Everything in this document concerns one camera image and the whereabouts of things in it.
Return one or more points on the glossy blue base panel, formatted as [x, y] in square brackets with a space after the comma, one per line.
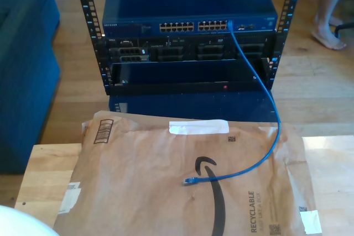
[193, 106]

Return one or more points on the black open rack tray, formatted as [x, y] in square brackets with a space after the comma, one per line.
[179, 86]

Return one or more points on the black rack server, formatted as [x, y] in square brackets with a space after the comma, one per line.
[171, 51]

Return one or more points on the brown paper mailer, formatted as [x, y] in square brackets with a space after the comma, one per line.
[138, 164]

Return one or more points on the blue sofa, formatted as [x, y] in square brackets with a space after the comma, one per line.
[25, 81]

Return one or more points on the black office chair base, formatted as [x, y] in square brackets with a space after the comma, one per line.
[347, 27]

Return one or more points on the black rack frame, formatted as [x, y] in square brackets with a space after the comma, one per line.
[99, 53]

